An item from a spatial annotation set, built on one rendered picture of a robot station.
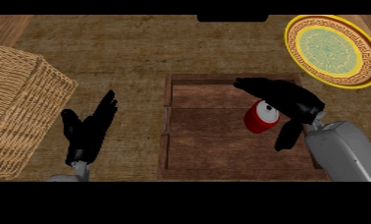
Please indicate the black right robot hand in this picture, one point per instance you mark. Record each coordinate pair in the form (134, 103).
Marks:
(290, 98)

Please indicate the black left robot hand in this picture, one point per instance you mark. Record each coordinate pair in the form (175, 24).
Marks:
(87, 133)

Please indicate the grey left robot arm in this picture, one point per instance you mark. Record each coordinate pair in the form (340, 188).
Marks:
(75, 171)

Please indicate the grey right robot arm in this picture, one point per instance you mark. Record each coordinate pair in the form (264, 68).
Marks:
(337, 151)

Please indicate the red can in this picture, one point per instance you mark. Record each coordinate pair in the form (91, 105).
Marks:
(261, 117)

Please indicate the yellow patterned plate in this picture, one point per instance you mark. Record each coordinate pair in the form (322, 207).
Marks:
(328, 50)

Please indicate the brown wooden tray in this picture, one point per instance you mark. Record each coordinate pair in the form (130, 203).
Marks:
(212, 136)

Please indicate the tan wicker basket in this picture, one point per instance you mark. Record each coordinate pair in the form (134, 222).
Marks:
(28, 113)

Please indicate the brown wooden board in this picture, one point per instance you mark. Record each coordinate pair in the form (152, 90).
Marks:
(12, 28)

